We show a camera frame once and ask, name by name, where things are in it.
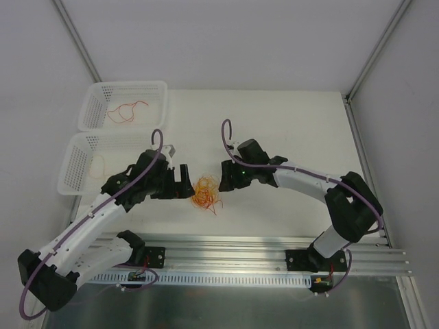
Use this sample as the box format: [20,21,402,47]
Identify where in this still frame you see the yellow orange cable bundle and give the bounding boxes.
[190,173,224,217]

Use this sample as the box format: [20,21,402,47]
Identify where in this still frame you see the long yellow cable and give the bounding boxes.
[88,154,106,178]

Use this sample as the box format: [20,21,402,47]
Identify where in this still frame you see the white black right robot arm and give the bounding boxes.
[219,139,383,272]

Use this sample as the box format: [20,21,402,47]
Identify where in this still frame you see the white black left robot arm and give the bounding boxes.
[18,149,195,312]

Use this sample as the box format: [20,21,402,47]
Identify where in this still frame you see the near white perforated basket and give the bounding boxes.
[57,129,159,196]

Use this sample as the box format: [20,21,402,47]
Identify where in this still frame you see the white perforated basket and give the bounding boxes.
[78,81,168,132]
[57,129,159,196]

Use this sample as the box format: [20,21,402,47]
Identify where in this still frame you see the far white perforated basket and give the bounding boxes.
[78,81,168,132]

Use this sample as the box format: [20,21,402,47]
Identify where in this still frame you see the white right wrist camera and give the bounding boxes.
[226,140,240,154]

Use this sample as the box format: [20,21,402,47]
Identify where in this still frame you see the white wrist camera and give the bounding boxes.
[226,140,240,154]
[161,145,176,167]

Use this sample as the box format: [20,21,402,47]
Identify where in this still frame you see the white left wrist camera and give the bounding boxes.
[161,145,176,167]

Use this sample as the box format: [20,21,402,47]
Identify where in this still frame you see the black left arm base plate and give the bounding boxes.
[127,246,166,269]

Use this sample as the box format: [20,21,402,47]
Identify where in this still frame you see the right side aluminium rail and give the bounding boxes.
[342,94,392,247]

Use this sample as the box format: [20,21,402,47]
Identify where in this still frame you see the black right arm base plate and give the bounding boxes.
[285,249,348,273]

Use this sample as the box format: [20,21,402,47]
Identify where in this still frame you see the left aluminium frame post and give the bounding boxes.
[50,0,102,83]

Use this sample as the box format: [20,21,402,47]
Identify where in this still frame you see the aluminium frame post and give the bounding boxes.
[345,0,413,105]
[50,0,102,83]

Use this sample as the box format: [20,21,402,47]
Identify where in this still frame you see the right aluminium frame post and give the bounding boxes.
[345,0,413,105]

